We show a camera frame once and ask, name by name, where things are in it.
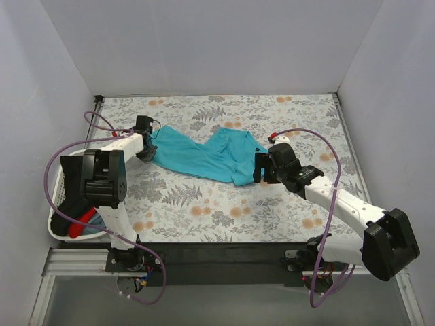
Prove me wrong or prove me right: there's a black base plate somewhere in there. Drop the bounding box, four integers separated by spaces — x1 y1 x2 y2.
105 242 317 287

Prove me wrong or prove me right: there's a turquoise t shirt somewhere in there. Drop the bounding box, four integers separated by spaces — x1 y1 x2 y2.
152 126 267 186

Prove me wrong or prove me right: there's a red t shirt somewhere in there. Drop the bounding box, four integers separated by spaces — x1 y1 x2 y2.
67 208 97 238

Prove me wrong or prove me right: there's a grey blue t shirt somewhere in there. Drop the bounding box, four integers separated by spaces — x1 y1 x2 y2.
81 212 109 237

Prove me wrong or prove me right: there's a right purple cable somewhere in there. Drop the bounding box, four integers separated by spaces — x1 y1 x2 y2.
274 128 358 308

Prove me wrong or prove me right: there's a black t shirt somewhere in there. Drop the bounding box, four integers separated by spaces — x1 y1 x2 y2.
50 156 94 236

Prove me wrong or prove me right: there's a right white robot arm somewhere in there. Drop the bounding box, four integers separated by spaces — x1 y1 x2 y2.
253 134 420 281

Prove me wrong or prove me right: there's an aluminium frame rail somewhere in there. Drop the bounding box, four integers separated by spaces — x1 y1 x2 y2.
42 249 108 276

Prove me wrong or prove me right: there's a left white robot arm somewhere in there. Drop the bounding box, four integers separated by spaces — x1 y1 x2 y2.
50 130 157 272

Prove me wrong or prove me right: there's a floral table mat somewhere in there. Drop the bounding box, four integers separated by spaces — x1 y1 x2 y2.
99 94 366 242

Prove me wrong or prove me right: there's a white laundry basket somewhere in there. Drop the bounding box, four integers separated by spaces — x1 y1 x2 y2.
46 149 113 242

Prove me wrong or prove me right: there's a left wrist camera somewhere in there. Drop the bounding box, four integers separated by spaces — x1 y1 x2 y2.
133 115 154 134

